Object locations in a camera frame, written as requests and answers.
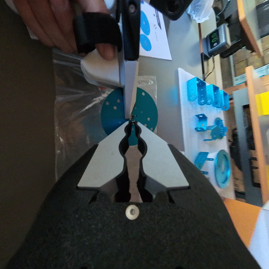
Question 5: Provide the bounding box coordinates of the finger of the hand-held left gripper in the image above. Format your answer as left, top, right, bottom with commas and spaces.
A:
118, 60, 139, 120

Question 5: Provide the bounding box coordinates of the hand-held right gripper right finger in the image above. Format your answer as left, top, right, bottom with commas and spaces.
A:
134, 121, 189, 197

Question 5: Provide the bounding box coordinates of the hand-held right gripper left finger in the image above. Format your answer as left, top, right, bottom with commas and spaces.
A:
77, 121, 132, 198

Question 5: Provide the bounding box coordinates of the teal round metal plate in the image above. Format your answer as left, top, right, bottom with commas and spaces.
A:
100, 87, 158, 146

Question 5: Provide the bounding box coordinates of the person's left hand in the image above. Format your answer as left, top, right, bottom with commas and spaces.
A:
13, 0, 116, 61

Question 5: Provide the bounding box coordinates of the white printed instruction sheet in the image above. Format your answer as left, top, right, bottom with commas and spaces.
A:
139, 0, 172, 61

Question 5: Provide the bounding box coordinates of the white foam sheet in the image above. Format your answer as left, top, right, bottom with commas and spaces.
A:
178, 67, 236, 200

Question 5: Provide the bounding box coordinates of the large clear plastic bag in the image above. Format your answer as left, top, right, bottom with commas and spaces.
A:
53, 47, 158, 181

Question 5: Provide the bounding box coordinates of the brown wooden stick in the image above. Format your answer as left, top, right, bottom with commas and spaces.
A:
198, 21, 206, 75

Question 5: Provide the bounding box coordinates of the cluster of blue brackets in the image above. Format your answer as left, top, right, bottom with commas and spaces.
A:
187, 77, 231, 175

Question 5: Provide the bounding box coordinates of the white plastic bag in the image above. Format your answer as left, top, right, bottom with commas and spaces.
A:
187, 0, 214, 23

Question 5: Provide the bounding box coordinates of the person's beige jacket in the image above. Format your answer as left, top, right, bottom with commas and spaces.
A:
0, 0, 56, 269

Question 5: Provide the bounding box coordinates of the black device green display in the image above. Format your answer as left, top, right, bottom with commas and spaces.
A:
205, 24, 230, 57

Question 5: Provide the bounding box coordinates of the yellow box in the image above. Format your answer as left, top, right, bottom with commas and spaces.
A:
255, 91, 269, 116

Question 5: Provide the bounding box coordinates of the blue round metal ring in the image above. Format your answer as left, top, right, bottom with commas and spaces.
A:
214, 149, 231, 189

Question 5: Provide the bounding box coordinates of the black device cable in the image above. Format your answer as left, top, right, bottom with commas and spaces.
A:
203, 56, 215, 82

